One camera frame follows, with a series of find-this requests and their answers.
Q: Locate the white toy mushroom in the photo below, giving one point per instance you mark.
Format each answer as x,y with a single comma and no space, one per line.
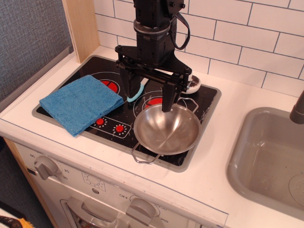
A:
193,85

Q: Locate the right red stove knob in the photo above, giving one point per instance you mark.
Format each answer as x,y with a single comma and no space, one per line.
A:
119,128

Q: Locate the wooden side post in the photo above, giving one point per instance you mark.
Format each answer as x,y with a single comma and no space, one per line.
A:
81,20

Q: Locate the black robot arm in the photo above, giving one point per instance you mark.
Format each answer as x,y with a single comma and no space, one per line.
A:
155,12

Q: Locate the red stove knob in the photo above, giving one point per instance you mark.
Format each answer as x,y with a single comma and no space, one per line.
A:
119,128
100,121

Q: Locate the right grey oven dial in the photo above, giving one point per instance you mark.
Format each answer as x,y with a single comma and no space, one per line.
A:
141,211

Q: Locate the left red stove knob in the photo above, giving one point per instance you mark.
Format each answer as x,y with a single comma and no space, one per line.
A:
100,121

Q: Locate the grey plastic sink basin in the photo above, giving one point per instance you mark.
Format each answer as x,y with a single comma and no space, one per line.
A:
267,162

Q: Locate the grey oven dial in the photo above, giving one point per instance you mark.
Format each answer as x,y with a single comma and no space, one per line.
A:
45,167
141,211

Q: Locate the black toy stovetop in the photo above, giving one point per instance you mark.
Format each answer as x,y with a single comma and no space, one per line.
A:
106,71

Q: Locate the left grey oven dial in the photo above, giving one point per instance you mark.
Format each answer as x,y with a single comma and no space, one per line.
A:
45,167

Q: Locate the white spoon with blue handle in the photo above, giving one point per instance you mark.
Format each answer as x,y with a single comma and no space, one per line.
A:
142,85

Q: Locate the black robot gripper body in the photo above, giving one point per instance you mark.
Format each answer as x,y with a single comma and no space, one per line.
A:
153,57

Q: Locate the orange and black object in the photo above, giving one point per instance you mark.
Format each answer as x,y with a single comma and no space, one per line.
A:
7,222

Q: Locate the stainless steel two-handled pan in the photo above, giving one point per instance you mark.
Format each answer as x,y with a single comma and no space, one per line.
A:
167,133

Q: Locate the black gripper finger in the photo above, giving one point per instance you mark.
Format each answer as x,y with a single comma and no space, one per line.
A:
130,81
170,94

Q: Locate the grey faucet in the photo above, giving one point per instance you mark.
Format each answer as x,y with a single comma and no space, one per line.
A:
297,113

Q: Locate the grey oven door handle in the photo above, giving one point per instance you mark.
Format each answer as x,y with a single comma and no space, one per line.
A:
91,216

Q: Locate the folded blue cloth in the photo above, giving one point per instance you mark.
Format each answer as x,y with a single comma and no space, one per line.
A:
79,104

